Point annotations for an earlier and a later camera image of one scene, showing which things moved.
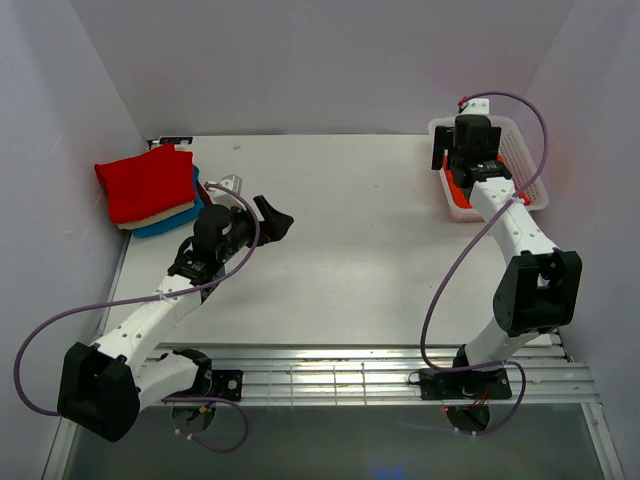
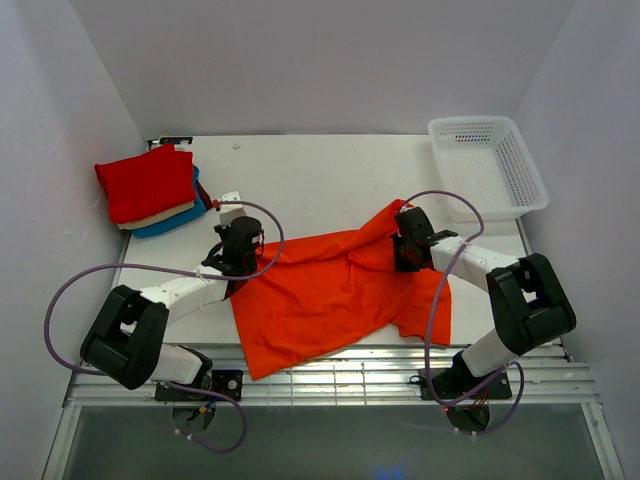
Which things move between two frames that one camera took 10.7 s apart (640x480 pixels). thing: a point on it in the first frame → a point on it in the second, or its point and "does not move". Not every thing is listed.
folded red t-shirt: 148,182 does not move
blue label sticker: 176,140 does not move
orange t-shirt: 465,198 → 310,293
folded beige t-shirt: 142,222 does not move
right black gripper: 443,142 → 402,266
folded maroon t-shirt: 205,197 does not move
